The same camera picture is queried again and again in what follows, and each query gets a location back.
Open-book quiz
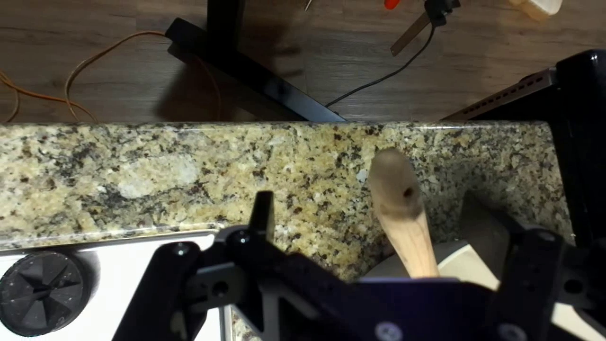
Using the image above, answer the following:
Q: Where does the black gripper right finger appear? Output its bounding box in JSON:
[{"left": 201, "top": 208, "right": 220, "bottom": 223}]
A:
[{"left": 494, "top": 229, "right": 566, "bottom": 341}]

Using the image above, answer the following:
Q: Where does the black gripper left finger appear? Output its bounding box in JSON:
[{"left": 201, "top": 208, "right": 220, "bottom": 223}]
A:
[{"left": 112, "top": 189, "right": 356, "bottom": 341}]

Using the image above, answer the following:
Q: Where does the wooden spoon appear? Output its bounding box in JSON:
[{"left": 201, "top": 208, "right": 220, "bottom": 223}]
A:
[{"left": 367, "top": 147, "right": 441, "bottom": 280}]

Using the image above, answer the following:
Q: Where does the white pot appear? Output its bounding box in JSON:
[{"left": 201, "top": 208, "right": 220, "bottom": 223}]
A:
[{"left": 362, "top": 242, "right": 606, "bottom": 341}]

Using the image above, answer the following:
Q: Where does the steel kitchen sink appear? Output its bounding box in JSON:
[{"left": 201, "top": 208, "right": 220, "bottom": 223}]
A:
[{"left": 0, "top": 229, "right": 254, "bottom": 341}]

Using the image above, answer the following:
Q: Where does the black sink strainer plug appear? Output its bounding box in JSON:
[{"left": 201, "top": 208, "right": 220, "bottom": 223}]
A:
[{"left": 0, "top": 250, "right": 91, "bottom": 337}]

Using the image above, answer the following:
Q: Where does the brown blade black tool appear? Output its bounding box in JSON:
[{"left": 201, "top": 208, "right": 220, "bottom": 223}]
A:
[{"left": 388, "top": 0, "right": 464, "bottom": 56}]

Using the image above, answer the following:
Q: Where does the black metal cart frame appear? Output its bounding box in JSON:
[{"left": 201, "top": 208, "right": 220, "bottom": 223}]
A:
[{"left": 441, "top": 47, "right": 606, "bottom": 251}]

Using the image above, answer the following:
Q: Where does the orange cable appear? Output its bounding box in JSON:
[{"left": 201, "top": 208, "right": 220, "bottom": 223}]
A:
[{"left": 0, "top": 28, "right": 223, "bottom": 125}]

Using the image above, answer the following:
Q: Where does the thin black cable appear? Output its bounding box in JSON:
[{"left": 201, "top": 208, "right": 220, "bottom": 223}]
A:
[{"left": 324, "top": 24, "right": 439, "bottom": 109}]

